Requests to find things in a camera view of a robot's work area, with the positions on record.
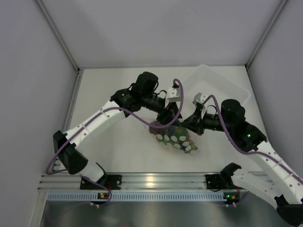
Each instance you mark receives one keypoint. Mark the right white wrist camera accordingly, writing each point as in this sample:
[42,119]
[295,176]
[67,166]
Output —
[200,100]

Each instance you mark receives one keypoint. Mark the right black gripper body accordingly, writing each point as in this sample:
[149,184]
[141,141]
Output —
[209,121]

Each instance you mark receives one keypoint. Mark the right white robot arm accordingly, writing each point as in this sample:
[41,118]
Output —
[285,192]

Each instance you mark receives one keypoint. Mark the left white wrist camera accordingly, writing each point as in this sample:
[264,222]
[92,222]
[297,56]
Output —
[173,95]

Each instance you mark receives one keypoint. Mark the left frame post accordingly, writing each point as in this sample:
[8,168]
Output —
[47,16]

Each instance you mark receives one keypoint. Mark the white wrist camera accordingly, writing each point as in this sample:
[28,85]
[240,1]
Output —
[200,100]
[173,95]

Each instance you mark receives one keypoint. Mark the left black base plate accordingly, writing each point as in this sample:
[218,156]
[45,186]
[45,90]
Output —
[111,182]

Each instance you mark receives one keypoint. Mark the clear zip top bag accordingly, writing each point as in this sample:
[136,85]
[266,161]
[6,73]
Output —
[174,137]

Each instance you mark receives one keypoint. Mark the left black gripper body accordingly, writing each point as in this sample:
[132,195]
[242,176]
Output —
[162,116]

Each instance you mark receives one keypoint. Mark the aluminium mounting rail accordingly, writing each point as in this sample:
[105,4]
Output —
[131,181]

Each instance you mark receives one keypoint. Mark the frame post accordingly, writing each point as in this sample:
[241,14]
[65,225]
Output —
[265,34]
[47,16]

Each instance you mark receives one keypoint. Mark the right frame post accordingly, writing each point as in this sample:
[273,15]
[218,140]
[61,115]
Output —
[265,34]

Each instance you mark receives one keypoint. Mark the slotted grey cable duct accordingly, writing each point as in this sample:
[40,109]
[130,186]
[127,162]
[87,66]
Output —
[142,196]

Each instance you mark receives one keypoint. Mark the white plastic basket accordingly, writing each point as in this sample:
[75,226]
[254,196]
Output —
[202,79]

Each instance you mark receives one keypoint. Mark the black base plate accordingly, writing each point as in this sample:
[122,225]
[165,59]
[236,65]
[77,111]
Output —
[111,182]
[216,182]

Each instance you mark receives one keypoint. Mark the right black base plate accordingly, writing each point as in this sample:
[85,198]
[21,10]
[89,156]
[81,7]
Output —
[216,182]

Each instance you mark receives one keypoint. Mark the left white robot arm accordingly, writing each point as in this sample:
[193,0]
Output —
[70,145]

